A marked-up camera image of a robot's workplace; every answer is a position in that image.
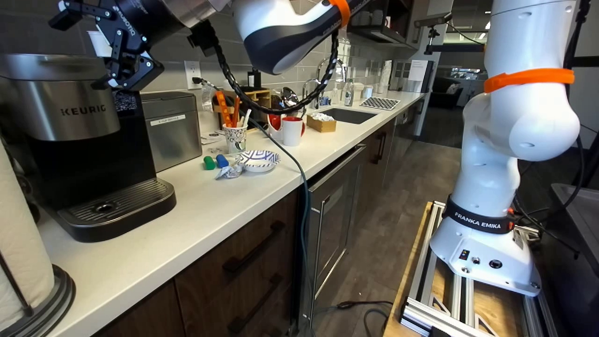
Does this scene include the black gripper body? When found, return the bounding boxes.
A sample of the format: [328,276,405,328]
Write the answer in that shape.
[47,0,161,64]

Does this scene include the black Keurig coffeemaker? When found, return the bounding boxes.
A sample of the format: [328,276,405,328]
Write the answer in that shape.
[0,53,178,244]

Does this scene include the stainless steel box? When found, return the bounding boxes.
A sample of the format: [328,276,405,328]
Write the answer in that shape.
[139,90,204,175]

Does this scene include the white patterned utensil cup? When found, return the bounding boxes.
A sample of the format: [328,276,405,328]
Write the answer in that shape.
[221,124,251,158]

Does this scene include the wooden countertop organizer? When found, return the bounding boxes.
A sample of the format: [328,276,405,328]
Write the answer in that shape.
[240,87,276,115]

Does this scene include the blue patterned paper plate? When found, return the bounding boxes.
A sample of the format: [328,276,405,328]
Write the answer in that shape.
[238,148,281,177]

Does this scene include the large red white mug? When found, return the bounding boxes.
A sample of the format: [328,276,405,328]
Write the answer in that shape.
[268,113,309,148]

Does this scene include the wooden packet box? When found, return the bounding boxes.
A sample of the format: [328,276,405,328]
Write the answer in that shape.
[306,113,339,135]

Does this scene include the white paper towel roll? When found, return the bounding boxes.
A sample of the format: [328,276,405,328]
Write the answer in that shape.
[0,139,77,337]

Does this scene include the black countertop sink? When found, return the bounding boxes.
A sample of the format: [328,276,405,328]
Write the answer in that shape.
[320,107,380,126]

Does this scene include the dark wood drawer cabinet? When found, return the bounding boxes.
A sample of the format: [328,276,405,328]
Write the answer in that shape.
[92,190,311,337]

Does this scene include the stainless front dishwasher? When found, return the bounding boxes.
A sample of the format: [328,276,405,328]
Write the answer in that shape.
[306,147,367,302]

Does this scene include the white wall outlet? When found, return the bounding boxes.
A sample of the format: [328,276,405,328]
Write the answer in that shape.
[184,60,204,90]

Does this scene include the orange handled scissors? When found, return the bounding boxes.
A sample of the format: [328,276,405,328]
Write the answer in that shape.
[214,90,242,130]

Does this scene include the black corrugated arm cable conduit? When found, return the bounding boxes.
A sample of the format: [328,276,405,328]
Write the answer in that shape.
[208,27,345,118]

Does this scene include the black floor cable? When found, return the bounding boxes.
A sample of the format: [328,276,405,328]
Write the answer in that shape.
[335,298,403,337]

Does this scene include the aluminium mounting frame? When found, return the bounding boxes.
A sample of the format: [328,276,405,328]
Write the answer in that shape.
[399,199,558,337]

